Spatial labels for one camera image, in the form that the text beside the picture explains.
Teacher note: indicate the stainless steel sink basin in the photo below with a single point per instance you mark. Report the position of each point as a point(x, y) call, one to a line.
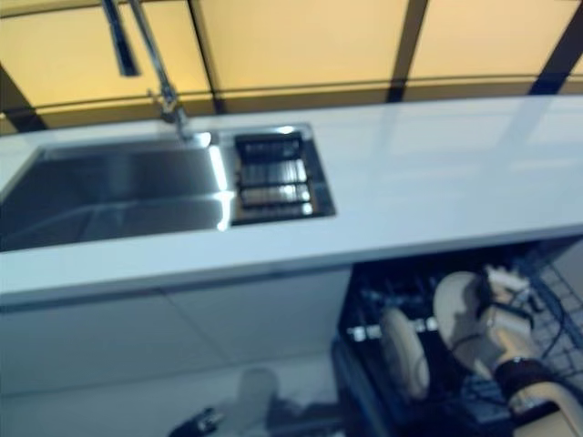
point(114, 191)

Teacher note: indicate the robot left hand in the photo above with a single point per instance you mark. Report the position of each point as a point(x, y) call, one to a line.
point(200, 423)

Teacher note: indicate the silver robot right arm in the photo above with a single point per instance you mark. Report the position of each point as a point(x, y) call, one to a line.
point(514, 355)

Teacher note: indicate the black dish drying rack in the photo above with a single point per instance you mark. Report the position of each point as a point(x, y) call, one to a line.
point(273, 177)

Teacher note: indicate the built-in dishwasher with open door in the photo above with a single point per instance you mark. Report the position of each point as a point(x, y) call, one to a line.
point(355, 364)

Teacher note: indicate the beige round plate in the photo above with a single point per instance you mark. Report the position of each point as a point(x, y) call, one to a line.
point(405, 355)
point(455, 314)

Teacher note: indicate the white glossy cabinet door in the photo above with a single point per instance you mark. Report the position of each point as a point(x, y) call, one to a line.
point(264, 314)
point(82, 346)

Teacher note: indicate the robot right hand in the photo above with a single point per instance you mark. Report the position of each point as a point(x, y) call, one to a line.
point(505, 287)

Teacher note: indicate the chrome pull-down kitchen faucet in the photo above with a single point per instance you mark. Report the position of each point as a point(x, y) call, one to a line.
point(159, 77)

